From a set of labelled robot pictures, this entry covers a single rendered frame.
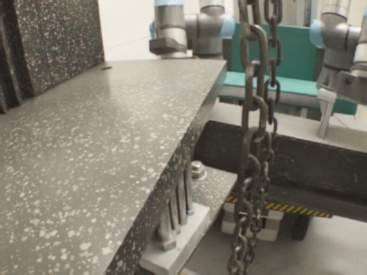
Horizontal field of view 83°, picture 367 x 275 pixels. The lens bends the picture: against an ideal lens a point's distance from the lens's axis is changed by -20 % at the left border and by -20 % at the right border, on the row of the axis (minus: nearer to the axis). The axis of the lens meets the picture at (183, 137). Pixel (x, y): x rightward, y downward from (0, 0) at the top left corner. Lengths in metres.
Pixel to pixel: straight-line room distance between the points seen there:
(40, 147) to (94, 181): 0.08
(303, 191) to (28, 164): 0.83
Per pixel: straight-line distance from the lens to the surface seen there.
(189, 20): 0.72
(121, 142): 0.20
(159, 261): 0.35
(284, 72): 1.04
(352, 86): 0.57
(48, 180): 0.18
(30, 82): 0.38
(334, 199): 0.92
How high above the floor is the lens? 1.00
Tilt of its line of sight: 30 degrees down
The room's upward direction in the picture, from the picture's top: 3 degrees counter-clockwise
